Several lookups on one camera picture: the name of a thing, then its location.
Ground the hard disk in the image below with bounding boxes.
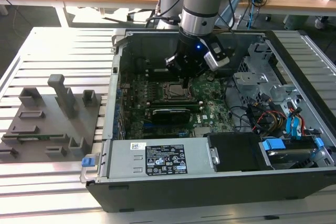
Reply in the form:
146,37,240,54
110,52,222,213
265,148,317,170

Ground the black open PC case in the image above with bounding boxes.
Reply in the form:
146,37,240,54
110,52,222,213
85,28,336,213

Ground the silver chipset heatsink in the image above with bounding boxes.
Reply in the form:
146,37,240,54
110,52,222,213
193,126,211,137

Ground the black RAM stick white label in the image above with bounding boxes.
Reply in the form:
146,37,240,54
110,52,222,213
145,67,170,76

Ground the black plastic shroud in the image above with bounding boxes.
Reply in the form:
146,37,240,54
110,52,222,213
205,131,264,173

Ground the green RAM stick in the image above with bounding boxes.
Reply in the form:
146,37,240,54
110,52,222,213
17,135,51,141

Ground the metal drive cage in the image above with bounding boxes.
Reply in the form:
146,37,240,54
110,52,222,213
232,42,302,109

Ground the blue flat wire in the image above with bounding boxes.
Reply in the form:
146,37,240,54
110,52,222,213
285,111,296,138
295,116,303,140

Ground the yellow red black wire bundle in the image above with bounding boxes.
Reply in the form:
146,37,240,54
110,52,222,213
251,110,287,133

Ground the grey power supply unit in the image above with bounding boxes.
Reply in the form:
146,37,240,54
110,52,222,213
108,137,212,179

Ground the green motherboard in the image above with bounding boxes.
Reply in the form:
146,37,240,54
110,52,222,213
118,70,237,141

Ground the black graphics card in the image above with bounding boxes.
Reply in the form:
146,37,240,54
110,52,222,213
151,107,192,125

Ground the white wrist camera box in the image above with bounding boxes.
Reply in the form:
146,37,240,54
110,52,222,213
203,40,230,72

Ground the blue disk carrier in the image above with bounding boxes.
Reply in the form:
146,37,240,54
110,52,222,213
261,137,324,159

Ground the dark grey parts rack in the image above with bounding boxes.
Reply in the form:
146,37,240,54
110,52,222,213
0,73,103,163

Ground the blue case latch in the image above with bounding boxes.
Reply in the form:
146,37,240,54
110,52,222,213
81,157,95,168

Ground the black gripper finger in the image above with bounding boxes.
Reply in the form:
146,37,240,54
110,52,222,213
187,67,208,80
164,55,188,90

